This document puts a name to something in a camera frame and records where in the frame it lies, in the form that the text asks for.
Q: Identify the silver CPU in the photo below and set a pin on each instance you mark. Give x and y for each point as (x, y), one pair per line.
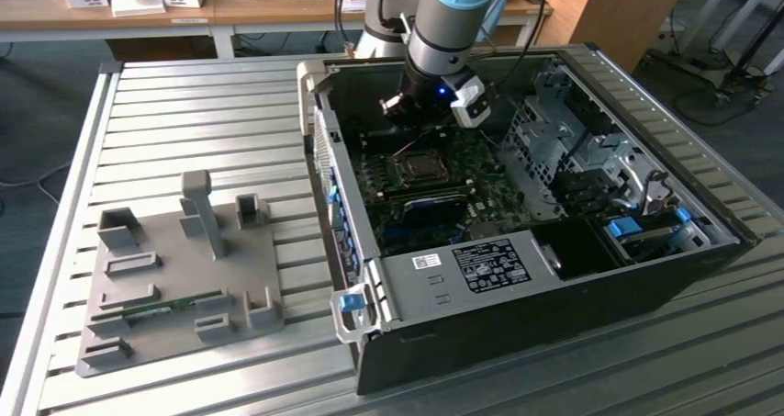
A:
(423, 167)

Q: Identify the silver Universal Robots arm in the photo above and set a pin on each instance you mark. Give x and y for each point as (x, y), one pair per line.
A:
(442, 25)

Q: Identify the silver CPU socket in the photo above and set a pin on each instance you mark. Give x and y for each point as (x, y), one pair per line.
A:
(392, 179)

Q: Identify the blue slot clip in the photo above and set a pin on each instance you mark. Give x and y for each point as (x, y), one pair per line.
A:
(334, 193)

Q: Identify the silver metal drive cage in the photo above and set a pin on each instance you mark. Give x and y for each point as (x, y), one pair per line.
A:
(539, 140)

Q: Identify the green PC motherboard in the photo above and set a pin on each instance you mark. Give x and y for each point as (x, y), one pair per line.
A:
(490, 200)

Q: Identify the black graphics card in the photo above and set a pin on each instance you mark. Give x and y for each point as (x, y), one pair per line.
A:
(435, 211)

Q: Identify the wooden desk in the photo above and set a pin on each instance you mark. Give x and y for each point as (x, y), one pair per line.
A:
(275, 7)
(36, 16)

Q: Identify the wooden cabinet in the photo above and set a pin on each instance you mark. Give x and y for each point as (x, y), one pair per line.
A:
(631, 16)

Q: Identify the blue disk carrier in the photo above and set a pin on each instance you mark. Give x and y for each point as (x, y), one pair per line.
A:
(622, 228)

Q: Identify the grey power supply unit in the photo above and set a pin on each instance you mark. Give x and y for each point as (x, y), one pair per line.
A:
(423, 296)

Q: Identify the blue case latch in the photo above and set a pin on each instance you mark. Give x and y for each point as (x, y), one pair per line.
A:
(351, 303)

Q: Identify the pale blue carrier strip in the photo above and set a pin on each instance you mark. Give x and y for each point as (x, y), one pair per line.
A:
(682, 218)

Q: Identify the black tripod stand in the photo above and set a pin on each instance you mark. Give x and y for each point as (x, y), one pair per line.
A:
(742, 82)

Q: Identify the white box with round lid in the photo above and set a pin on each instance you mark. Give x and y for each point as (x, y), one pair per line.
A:
(138, 5)

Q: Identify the black open PC case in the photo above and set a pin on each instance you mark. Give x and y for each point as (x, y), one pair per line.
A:
(551, 333)

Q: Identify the grey plastic parts rack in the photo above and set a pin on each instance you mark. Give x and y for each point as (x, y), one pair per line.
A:
(171, 269)

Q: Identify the green RAM stick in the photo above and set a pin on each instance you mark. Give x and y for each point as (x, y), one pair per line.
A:
(178, 303)

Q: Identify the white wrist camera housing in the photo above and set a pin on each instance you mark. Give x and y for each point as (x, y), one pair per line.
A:
(475, 108)

